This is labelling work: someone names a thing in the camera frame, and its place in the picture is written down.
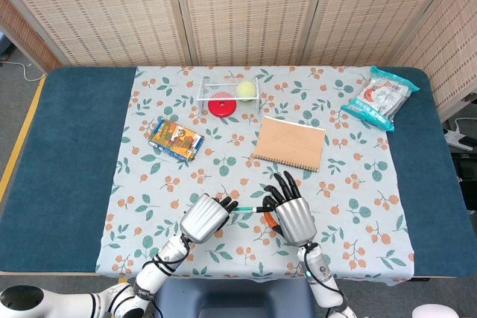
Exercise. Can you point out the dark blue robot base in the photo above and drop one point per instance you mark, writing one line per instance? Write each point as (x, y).
(231, 295)

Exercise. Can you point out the bamboo folding screen panel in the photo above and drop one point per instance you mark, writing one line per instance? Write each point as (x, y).
(372, 9)
(454, 53)
(249, 9)
(104, 9)
(22, 35)

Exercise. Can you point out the black marker cap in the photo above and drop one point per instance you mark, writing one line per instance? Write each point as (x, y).
(258, 209)

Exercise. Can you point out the green white marker body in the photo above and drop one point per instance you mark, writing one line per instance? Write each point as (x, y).
(246, 209)

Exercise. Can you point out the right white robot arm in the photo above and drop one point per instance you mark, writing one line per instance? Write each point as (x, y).
(320, 273)

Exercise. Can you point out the yellow tennis ball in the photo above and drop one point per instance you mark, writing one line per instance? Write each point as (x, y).
(246, 90)

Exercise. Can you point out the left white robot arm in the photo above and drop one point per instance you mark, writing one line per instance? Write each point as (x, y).
(149, 280)

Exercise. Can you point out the red round disc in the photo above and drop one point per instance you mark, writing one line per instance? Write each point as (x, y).
(222, 108)

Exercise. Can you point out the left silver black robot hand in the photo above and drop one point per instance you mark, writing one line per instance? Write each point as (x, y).
(203, 219)

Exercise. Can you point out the brown spiral notebook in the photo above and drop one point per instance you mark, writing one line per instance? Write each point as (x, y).
(288, 143)

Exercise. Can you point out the colourful card box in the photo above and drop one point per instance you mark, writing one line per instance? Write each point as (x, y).
(177, 140)

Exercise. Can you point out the floral print tablecloth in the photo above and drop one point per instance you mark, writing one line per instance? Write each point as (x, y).
(242, 258)

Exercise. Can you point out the blue felt table cover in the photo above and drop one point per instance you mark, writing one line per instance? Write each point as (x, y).
(67, 146)

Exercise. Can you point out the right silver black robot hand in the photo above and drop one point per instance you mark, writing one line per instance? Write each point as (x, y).
(296, 221)

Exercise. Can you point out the white power strip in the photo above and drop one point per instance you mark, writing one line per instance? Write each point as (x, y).
(456, 140)

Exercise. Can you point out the teal snack bag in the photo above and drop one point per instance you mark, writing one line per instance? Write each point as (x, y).
(378, 98)

